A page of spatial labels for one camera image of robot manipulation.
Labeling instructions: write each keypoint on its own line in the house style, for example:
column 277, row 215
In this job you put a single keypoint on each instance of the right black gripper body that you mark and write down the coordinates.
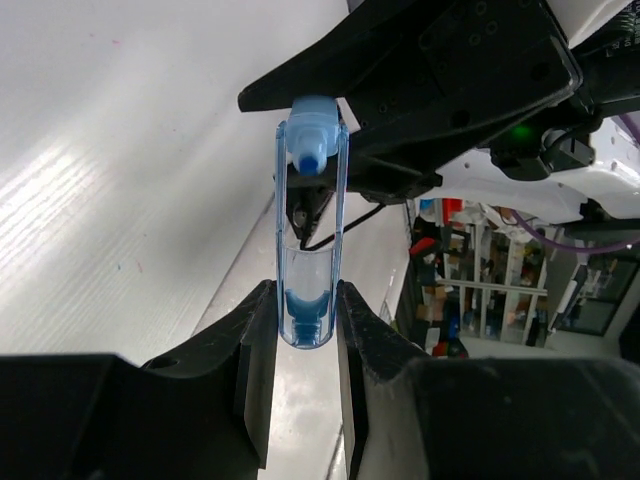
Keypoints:
column 453, row 75

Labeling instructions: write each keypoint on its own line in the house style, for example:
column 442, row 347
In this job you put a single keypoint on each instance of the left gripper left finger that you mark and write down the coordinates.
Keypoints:
column 198, row 411

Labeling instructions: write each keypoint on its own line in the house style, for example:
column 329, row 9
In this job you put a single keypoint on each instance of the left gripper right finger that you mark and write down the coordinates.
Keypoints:
column 407, row 415

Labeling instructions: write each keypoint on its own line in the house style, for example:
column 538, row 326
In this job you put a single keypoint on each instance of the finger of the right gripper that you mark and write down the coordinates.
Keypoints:
column 375, row 180
column 336, row 64

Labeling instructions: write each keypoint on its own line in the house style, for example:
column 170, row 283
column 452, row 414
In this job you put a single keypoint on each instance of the blue correction tape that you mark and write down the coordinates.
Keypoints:
column 311, row 166

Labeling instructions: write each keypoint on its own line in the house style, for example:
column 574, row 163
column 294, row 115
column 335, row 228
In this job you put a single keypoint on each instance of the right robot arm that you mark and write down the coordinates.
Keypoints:
column 603, row 37

